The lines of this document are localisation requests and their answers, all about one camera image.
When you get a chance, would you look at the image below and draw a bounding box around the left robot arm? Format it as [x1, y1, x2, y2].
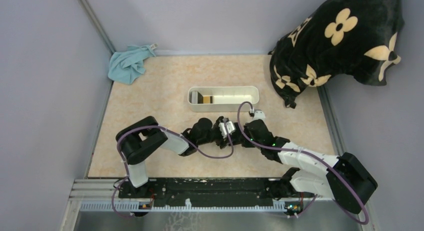
[115, 116, 239, 188]

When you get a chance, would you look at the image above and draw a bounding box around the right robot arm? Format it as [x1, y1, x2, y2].
[243, 119, 378, 214]

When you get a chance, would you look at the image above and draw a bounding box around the white plastic tray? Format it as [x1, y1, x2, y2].
[187, 86, 260, 113]

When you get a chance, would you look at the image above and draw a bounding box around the teal cloth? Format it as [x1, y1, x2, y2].
[107, 43, 158, 85]

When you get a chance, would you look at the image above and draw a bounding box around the black floral blanket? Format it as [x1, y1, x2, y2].
[269, 0, 405, 109]

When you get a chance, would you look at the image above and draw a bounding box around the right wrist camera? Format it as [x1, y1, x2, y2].
[249, 109, 266, 121]

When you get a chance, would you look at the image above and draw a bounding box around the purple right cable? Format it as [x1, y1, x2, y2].
[237, 101, 370, 226]

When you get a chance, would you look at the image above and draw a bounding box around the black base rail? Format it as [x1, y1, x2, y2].
[113, 177, 314, 208]

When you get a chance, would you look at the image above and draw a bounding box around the aluminium frame rail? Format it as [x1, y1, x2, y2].
[70, 178, 314, 215]

